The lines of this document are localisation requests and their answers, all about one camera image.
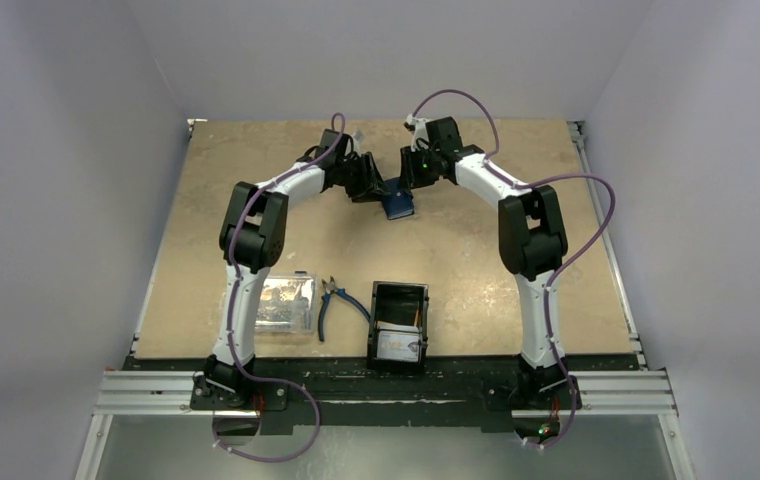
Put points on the white card stack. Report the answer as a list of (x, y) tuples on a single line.
[(399, 343)]

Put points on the black aluminium mounting rail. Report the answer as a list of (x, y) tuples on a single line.
[(478, 392)]

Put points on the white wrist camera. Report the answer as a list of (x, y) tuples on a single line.
[(354, 145), (417, 126)]

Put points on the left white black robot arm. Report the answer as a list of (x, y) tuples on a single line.
[(252, 239)]

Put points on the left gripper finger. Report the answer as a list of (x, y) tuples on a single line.
[(368, 189), (368, 166)]

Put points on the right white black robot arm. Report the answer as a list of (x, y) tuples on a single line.
[(532, 240)]

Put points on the blue leather card holder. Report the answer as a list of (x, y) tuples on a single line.
[(399, 202)]

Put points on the clear plastic parts box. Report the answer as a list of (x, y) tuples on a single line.
[(288, 304)]

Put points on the black plastic card box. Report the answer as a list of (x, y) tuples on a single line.
[(399, 303)]

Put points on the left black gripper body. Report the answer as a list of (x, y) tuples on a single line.
[(353, 175)]

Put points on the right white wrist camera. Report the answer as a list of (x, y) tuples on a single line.
[(417, 126)]

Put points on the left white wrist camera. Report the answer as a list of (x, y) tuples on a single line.
[(354, 145)]

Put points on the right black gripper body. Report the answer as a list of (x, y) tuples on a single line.
[(412, 171)]

